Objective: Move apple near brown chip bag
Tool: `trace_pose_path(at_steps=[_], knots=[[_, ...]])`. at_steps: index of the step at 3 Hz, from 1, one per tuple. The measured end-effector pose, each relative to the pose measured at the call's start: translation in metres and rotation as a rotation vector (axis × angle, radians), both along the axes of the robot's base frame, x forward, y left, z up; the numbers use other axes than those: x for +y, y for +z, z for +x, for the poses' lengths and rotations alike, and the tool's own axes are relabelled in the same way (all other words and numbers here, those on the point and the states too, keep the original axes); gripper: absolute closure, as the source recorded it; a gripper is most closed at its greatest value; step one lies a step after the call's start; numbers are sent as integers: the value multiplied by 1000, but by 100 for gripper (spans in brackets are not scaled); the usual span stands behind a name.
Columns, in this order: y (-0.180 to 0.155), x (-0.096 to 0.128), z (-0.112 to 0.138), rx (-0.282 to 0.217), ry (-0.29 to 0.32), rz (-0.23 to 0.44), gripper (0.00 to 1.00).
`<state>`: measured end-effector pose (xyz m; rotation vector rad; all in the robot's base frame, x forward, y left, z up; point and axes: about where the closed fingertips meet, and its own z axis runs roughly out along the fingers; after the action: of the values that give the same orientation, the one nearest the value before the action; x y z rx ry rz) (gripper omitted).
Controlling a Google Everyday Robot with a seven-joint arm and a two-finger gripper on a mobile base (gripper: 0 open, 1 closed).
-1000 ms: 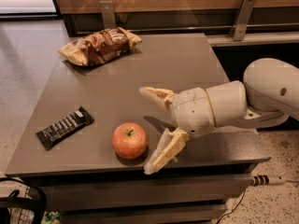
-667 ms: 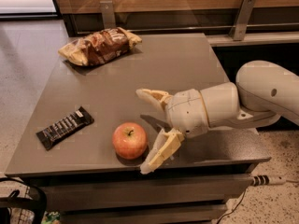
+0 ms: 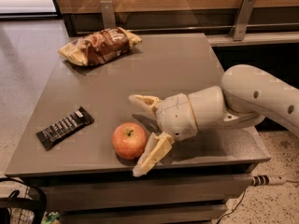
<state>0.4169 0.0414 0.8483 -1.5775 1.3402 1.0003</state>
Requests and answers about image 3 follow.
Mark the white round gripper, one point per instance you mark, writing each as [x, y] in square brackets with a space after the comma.
[176, 116]

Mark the red apple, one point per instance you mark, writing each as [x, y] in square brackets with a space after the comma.
[129, 140]

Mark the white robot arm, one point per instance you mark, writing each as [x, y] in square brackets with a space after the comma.
[246, 96]

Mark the brown chip bag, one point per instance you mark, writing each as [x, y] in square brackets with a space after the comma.
[100, 47]

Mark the lower grey drawer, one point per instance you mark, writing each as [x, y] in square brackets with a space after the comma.
[164, 215]

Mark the grey drawer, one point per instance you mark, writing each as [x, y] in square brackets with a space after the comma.
[164, 215]
[145, 192]

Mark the black snack bar wrapper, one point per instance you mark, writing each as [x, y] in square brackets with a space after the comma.
[63, 128]

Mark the upper grey drawer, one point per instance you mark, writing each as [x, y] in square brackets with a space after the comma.
[145, 192]

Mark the black white striped handle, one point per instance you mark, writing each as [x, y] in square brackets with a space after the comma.
[268, 180]

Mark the right metal bracket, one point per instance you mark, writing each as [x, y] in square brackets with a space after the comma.
[239, 28]

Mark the metal bracket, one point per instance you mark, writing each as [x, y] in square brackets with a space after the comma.
[239, 28]
[108, 14]

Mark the left metal bracket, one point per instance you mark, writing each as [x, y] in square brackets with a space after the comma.
[108, 14]

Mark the black wire basket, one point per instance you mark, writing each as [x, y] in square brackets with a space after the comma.
[37, 207]

